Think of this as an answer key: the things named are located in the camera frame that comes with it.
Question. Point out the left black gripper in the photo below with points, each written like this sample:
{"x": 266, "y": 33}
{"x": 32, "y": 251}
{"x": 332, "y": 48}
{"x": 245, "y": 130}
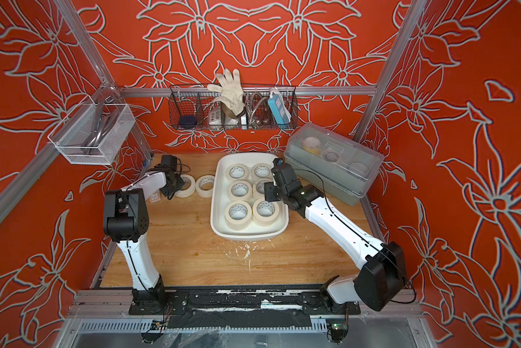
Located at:
{"x": 179, "y": 183}

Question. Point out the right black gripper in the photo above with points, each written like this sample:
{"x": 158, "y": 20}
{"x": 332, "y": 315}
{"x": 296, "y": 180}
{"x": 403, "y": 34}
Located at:
{"x": 269, "y": 188}

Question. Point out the masking tape roll one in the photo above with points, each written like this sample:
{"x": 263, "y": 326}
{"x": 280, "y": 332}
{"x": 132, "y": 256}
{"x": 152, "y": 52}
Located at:
{"x": 204, "y": 186}

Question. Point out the masking tape roll three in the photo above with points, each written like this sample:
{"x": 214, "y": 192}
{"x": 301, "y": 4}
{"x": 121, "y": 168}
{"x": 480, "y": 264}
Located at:
{"x": 240, "y": 190}

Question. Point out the masking tape roll two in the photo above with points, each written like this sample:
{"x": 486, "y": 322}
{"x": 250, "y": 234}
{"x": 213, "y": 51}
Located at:
{"x": 238, "y": 172}

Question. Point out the white plastic storage tray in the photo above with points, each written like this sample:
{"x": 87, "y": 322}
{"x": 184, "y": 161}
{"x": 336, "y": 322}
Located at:
{"x": 220, "y": 201}

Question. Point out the masking tape roll four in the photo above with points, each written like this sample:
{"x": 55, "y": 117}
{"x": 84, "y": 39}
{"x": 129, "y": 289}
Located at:
{"x": 188, "y": 187}

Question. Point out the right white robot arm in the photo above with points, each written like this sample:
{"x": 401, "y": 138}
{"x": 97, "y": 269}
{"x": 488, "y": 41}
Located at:
{"x": 382, "y": 273}

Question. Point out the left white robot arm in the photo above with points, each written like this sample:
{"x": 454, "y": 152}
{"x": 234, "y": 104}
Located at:
{"x": 126, "y": 221}

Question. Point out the masking tape roll eight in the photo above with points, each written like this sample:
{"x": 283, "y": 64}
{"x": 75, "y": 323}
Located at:
{"x": 258, "y": 188}

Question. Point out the masking tape roll seven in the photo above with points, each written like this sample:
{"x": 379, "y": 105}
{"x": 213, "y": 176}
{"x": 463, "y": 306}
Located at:
{"x": 261, "y": 171}

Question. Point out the masking tape roll six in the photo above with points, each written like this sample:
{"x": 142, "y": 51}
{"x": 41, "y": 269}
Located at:
{"x": 265, "y": 213}

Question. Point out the small clear plastic box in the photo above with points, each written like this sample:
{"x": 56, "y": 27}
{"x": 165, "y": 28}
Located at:
{"x": 155, "y": 197}

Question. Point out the masking tape roll five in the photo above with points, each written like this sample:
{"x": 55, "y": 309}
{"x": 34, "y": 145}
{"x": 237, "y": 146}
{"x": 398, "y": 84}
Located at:
{"x": 238, "y": 215}

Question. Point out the grey lidded plastic box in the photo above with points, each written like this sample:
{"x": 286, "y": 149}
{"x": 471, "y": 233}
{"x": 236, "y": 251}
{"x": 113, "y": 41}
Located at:
{"x": 342, "y": 167}

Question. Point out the dark blue round container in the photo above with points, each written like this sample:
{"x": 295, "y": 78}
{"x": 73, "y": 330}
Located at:
{"x": 188, "y": 122}

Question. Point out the white power strip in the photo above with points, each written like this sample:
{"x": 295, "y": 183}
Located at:
{"x": 215, "y": 119}

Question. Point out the blue white device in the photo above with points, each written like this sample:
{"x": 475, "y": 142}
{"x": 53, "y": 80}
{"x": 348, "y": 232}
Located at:
{"x": 278, "y": 108}

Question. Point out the white work glove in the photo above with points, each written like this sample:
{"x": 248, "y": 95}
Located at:
{"x": 230, "y": 91}

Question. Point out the black wire wall basket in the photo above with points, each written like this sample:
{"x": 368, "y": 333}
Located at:
{"x": 252, "y": 107}

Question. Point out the white mesh wall basket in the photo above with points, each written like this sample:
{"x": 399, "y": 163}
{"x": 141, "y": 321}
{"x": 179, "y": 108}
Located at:
{"x": 93, "y": 132}

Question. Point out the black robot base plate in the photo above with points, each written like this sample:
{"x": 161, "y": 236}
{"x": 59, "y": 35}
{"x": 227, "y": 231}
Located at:
{"x": 245, "y": 307}

